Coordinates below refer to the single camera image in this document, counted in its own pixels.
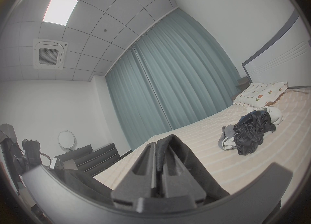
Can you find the pile of clothes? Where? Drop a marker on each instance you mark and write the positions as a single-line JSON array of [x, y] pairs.
[[252, 130]]

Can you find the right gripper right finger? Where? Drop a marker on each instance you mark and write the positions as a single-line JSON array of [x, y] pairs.
[[179, 186]]

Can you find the white printed pillow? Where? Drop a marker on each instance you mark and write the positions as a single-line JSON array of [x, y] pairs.
[[262, 93]]

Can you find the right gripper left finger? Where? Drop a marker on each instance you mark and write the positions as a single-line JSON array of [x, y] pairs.
[[143, 181]]

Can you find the white ceiling air conditioner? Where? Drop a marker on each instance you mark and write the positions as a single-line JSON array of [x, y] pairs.
[[49, 54]]

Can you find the bed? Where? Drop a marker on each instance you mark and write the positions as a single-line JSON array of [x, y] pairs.
[[194, 150]]

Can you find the square ceiling light panel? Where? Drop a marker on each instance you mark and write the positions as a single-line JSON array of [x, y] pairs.
[[60, 9]]

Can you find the blue-green curtain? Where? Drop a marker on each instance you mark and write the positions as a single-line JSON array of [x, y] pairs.
[[136, 101], [189, 72]]

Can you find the grey bedside table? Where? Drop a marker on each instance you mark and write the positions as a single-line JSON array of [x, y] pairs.
[[243, 82]]

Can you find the round white framed mirror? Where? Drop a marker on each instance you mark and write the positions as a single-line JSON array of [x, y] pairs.
[[66, 141]]

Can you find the black T-shirt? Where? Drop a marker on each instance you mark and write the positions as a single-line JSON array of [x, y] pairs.
[[194, 162]]

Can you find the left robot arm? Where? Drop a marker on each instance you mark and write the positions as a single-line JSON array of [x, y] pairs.
[[30, 150]]

